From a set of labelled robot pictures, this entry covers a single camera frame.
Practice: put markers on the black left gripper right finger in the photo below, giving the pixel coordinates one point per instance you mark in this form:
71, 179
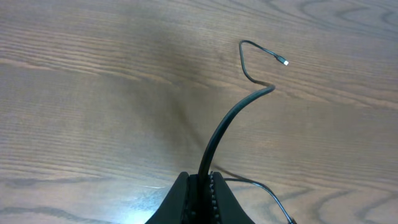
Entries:
225, 207

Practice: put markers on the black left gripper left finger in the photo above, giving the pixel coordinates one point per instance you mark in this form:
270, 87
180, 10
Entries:
171, 210

